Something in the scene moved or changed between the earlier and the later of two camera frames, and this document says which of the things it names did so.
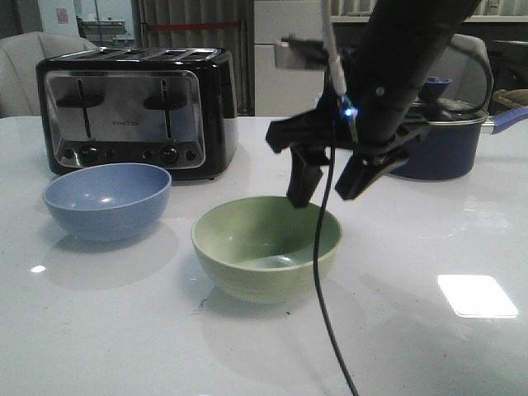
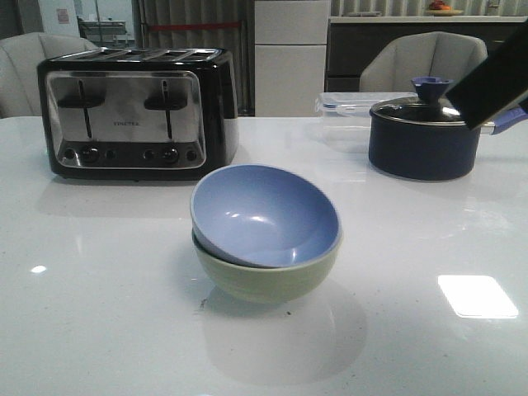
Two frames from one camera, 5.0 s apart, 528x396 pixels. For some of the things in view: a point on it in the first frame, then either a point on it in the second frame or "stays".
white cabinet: [280, 91] stays
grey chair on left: [20, 54] stays
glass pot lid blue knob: [430, 106] stays
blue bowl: [109, 202] to [265, 216]
